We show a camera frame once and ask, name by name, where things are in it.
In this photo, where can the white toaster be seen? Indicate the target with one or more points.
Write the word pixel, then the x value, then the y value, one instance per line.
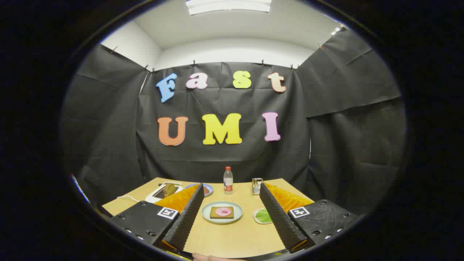
pixel 154 197

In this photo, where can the brown meat patty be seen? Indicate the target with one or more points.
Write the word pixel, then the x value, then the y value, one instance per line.
pixel 206 190

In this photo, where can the small white square dish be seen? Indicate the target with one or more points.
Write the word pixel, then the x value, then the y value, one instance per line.
pixel 254 216

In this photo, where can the pink ham slice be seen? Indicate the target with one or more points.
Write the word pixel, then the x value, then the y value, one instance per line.
pixel 223 211

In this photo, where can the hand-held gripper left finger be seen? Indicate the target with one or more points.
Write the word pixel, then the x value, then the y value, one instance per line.
pixel 188 217

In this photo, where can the clear bottle with red cap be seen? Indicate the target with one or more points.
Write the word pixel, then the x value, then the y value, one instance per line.
pixel 228 181

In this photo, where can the green lettuce leaf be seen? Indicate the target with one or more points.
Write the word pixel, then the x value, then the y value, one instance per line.
pixel 263 216

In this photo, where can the ceiling light panel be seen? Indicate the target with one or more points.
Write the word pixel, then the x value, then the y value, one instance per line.
pixel 228 5

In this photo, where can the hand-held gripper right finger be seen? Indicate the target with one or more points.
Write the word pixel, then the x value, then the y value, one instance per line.
pixel 277 217

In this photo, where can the black backdrop cloth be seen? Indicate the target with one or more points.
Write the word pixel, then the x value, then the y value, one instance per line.
pixel 224 159

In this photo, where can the brown toast bread slice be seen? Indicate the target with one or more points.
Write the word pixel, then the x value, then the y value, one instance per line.
pixel 169 189

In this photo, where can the square bread slice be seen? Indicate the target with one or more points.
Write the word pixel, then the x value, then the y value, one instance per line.
pixel 214 215

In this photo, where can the blue plate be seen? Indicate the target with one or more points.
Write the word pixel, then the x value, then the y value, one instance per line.
pixel 209 192

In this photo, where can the pale green plate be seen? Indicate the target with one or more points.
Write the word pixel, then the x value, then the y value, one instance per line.
pixel 207 213

